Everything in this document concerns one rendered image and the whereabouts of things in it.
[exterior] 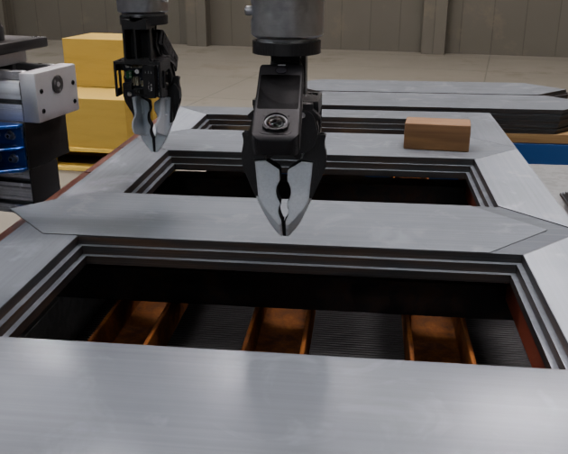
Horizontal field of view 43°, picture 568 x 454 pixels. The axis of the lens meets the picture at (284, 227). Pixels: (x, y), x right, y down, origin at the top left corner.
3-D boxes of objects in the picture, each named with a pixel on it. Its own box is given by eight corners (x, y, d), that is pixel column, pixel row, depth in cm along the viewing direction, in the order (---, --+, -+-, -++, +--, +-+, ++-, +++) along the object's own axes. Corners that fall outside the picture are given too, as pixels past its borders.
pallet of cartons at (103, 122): (196, 145, 487) (192, 35, 462) (112, 184, 402) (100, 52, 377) (43, 129, 533) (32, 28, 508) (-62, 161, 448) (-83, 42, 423)
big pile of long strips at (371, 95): (563, 104, 207) (565, 83, 205) (604, 136, 170) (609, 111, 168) (288, 98, 216) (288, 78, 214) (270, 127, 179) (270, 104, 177)
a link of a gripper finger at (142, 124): (126, 158, 112) (122, 99, 109) (138, 149, 117) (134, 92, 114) (146, 158, 112) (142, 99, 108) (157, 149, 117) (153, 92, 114)
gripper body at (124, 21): (114, 101, 107) (107, 17, 103) (132, 91, 115) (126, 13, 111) (164, 102, 106) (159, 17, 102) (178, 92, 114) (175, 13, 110)
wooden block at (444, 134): (468, 144, 139) (470, 119, 137) (469, 152, 133) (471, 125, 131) (405, 141, 141) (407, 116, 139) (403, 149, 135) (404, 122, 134)
